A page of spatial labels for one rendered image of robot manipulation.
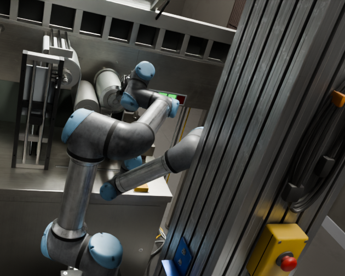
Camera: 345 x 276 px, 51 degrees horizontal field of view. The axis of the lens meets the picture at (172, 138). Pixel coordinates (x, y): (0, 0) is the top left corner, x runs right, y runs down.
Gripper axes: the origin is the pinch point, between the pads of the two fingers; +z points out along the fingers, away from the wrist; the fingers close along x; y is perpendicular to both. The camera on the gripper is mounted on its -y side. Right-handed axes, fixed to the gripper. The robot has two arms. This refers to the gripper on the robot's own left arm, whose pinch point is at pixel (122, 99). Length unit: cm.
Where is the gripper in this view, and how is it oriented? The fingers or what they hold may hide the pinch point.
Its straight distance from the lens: 175.4
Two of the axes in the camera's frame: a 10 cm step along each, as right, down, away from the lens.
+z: -3.9, 1.9, 9.0
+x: -9.2, -1.0, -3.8
